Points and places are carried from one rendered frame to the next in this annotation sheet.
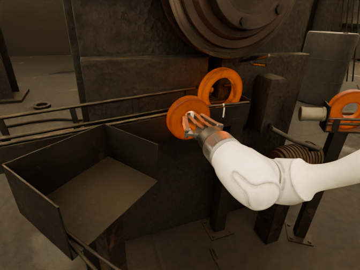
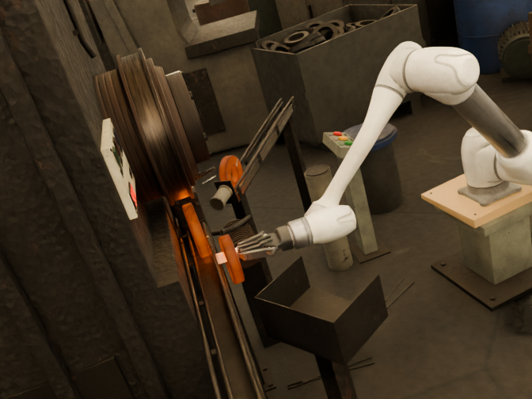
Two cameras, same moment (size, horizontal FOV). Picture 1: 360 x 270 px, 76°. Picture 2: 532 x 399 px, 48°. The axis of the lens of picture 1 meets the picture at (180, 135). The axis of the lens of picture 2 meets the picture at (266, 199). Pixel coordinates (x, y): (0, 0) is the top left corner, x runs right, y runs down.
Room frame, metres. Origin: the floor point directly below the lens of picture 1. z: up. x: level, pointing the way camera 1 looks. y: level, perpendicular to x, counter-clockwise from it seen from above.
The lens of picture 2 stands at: (0.15, 1.47, 1.61)
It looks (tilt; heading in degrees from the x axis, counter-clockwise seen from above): 25 degrees down; 286
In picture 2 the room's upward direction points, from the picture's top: 17 degrees counter-clockwise
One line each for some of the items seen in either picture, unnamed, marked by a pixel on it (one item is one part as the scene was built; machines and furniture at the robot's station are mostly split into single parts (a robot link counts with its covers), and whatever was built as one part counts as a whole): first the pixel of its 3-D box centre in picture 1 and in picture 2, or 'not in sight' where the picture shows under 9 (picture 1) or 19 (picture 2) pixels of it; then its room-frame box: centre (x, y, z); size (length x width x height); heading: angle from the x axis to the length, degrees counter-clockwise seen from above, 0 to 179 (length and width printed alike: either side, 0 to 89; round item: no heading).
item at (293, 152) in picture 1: (283, 194); (254, 283); (0.85, -0.51, 0.27); 0.22 x 0.13 x 0.53; 112
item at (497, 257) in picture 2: not in sight; (494, 238); (-0.13, -0.75, 0.16); 0.40 x 0.40 x 0.31; 30
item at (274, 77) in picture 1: (264, 103); (191, 220); (0.96, -0.36, 0.68); 0.11 x 0.08 x 0.24; 22
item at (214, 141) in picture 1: (221, 149); (298, 233); (0.52, -0.11, 0.70); 0.09 x 0.06 x 0.09; 112
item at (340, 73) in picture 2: not in sight; (336, 73); (0.57, -2.90, 0.39); 1.03 x 0.83 x 0.77; 37
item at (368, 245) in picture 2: not in sight; (355, 195); (0.43, -1.05, 0.31); 0.24 x 0.16 x 0.62; 112
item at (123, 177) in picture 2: not in sight; (119, 165); (0.83, 0.21, 1.15); 0.26 x 0.02 x 0.18; 112
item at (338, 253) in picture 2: not in sight; (329, 218); (0.56, -0.96, 0.26); 0.12 x 0.12 x 0.52
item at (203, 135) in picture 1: (208, 135); (276, 241); (0.59, -0.08, 0.70); 0.09 x 0.08 x 0.07; 22
